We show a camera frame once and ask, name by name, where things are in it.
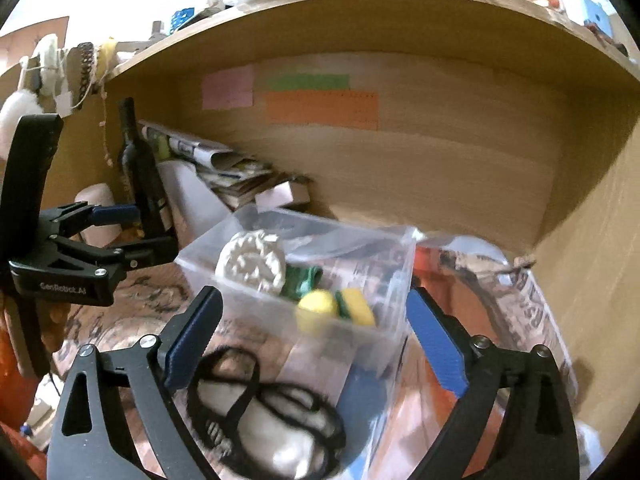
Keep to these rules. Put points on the stack of magazines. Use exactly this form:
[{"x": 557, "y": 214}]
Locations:
[{"x": 240, "y": 185}]

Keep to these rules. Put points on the white paper roll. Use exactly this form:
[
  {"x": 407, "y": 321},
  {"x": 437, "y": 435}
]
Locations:
[{"x": 190, "y": 195}]

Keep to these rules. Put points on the green sticky note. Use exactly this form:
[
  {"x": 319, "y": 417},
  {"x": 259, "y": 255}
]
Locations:
[{"x": 307, "y": 82}]

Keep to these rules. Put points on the orange sticky note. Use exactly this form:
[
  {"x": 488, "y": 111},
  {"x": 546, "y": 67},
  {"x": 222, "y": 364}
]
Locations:
[{"x": 322, "y": 111}]

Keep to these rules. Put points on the black braided band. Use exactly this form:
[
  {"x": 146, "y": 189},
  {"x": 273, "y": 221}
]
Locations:
[{"x": 85, "y": 72}]

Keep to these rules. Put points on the white cylinder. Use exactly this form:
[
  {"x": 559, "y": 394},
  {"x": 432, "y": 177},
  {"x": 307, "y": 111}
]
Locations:
[{"x": 100, "y": 195}]

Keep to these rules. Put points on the blue plastic block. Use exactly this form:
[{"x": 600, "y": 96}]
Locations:
[{"x": 181, "y": 18}]

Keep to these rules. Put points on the wooden shelf cabinet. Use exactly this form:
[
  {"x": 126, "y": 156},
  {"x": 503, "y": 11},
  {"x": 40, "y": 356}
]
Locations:
[{"x": 450, "y": 175}]

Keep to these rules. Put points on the pink sticky note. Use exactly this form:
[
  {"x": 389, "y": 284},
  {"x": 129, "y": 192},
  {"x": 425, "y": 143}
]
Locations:
[{"x": 227, "y": 87}]

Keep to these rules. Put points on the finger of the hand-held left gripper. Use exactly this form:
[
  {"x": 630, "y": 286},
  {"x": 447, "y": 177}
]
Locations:
[
  {"x": 145, "y": 252},
  {"x": 116, "y": 213}
]

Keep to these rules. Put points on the yellow round sponge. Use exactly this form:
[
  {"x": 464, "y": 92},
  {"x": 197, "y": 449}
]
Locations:
[{"x": 315, "y": 311}]

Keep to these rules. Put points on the yellow and green sponge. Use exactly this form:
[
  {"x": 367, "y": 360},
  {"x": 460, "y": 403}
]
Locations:
[{"x": 359, "y": 307}]

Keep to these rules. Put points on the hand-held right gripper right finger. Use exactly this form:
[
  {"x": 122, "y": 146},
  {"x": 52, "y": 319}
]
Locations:
[{"x": 436, "y": 346}]

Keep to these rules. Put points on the newspaper sheet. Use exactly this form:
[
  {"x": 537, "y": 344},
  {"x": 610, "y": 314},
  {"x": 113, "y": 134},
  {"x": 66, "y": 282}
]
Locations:
[{"x": 530, "y": 300}]

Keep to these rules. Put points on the small white carton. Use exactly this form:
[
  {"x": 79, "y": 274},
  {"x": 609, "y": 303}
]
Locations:
[{"x": 282, "y": 195}]

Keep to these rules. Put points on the brown patterned cloth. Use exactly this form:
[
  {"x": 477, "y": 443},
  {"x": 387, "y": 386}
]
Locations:
[{"x": 125, "y": 310}]

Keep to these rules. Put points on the dark wine bottle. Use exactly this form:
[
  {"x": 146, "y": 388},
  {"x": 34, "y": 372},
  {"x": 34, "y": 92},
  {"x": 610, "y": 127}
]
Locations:
[{"x": 141, "y": 170}]

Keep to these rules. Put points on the white fluffy toy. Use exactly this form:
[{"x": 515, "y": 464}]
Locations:
[{"x": 49, "y": 62}]

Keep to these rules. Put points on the clear plastic box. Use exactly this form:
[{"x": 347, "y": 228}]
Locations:
[{"x": 382, "y": 280}]

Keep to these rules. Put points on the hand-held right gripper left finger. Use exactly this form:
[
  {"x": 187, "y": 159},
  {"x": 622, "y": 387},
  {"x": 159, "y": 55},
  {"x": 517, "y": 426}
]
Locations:
[{"x": 189, "y": 344}]

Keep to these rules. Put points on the blue flat tool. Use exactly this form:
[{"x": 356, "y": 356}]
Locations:
[{"x": 596, "y": 12}]

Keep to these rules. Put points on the rolled newspaper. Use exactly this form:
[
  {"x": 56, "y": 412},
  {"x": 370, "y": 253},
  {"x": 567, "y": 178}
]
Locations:
[{"x": 200, "y": 152}]

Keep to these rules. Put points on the white plush ball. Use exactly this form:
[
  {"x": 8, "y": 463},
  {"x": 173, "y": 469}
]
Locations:
[{"x": 17, "y": 110}]

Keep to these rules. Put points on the white knitted roll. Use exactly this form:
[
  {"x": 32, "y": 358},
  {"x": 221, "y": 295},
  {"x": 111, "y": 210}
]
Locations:
[{"x": 250, "y": 260}]

